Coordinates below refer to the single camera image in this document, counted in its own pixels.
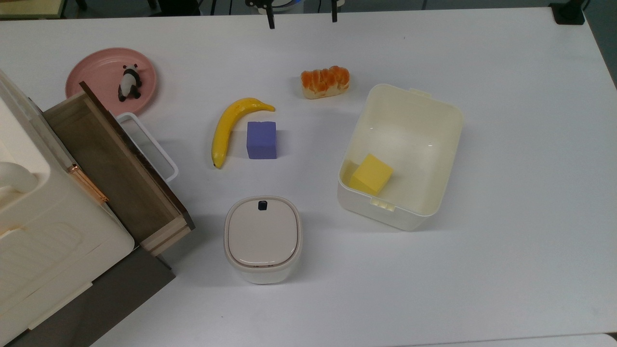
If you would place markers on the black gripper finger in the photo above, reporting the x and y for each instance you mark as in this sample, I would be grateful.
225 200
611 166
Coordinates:
271 18
334 12

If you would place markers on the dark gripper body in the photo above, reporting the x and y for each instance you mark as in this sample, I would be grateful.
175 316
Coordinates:
258 3

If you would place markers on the cream plastic box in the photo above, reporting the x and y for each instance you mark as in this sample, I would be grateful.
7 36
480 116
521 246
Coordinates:
409 125

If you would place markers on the shrimp sushi toy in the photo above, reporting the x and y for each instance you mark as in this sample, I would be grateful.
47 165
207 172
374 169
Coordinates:
325 82

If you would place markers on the yellow toy banana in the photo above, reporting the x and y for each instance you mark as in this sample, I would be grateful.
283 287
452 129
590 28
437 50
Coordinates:
224 127

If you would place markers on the purple cube block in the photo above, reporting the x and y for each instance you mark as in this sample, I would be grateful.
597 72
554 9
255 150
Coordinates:
261 140

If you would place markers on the panda figurine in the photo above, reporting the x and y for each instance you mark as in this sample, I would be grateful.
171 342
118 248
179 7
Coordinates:
129 83

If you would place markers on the yellow cube block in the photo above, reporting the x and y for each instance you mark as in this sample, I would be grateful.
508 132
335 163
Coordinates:
371 174

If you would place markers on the pink plate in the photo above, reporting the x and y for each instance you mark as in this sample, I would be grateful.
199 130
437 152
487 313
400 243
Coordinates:
96 72

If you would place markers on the brown wooden drawer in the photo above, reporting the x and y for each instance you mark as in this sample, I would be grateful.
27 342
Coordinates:
111 164

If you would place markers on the cream bowl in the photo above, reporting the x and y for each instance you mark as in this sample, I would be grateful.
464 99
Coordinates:
262 238

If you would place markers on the yellow wooden table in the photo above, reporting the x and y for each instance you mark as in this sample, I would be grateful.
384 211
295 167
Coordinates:
29 7

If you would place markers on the cream storage cabinet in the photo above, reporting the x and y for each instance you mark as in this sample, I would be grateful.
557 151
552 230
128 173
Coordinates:
48 241

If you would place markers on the black camera stand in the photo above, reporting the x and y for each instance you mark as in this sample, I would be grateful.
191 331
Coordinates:
568 13

